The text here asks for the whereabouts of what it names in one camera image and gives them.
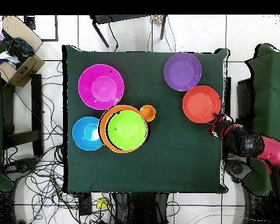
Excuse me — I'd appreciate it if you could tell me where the black bench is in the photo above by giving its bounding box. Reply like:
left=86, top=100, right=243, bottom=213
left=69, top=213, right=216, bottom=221
left=1, top=73, right=44, bottom=156

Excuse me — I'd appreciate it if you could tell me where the orange cup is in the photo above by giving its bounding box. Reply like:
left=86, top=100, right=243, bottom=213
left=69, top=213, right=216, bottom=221
left=139, top=104, right=156, bottom=123

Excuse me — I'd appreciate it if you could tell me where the black pedestal foot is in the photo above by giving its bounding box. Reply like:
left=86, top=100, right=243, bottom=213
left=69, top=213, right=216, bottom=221
left=2, top=157, right=40, bottom=181
left=224, top=158, right=253, bottom=185

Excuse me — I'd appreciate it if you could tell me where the black metal frame table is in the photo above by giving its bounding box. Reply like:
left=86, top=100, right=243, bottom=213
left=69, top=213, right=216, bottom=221
left=89, top=15, right=168, bottom=49

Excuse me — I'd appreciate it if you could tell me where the dark green table cloth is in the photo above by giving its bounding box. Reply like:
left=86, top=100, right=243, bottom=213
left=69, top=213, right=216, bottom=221
left=62, top=45, right=229, bottom=194

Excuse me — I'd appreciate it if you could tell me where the purple bowl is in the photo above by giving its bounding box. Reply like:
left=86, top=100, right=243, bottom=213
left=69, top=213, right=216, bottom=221
left=163, top=52, right=202, bottom=92

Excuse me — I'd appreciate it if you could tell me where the dark clothes pile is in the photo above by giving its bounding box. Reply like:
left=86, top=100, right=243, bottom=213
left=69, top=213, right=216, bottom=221
left=0, top=30, right=35, bottom=69

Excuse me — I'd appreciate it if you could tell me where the yellow ball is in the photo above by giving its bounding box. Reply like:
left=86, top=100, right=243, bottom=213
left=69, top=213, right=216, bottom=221
left=96, top=198, right=109, bottom=210

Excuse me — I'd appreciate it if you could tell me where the black power adapter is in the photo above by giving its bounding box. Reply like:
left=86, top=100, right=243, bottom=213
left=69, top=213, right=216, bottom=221
left=78, top=192, right=92, bottom=216

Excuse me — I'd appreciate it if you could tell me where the green bowl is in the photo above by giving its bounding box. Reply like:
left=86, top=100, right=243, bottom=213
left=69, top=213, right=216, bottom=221
left=106, top=110, right=148, bottom=151

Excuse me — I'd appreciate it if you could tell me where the large orange bowl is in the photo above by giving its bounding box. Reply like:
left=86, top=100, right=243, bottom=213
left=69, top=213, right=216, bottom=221
left=99, top=104, right=150, bottom=154

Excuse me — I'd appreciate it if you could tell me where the pink bowl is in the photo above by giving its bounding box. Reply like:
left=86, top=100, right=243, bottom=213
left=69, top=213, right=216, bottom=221
left=78, top=64, right=125, bottom=110

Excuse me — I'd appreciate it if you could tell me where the cardboard box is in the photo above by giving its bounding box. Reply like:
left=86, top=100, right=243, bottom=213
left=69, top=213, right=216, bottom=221
left=0, top=15, right=46, bottom=88

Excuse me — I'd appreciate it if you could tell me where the black chair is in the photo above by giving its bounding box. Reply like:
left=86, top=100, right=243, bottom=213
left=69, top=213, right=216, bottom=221
left=223, top=76, right=256, bottom=134

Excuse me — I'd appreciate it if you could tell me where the tangle of floor cables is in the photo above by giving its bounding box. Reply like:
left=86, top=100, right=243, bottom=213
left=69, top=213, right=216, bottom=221
left=1, top=60, right=116, bottom=224

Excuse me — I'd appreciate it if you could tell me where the blue round bowl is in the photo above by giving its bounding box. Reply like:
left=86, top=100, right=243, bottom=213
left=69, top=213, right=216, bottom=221
left=72, top=116, right=104, bottom=151

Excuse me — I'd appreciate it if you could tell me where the large red-orange bowl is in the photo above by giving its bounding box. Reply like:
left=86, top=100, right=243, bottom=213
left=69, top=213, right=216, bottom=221
left=182, top=85, right=222, bottom=124

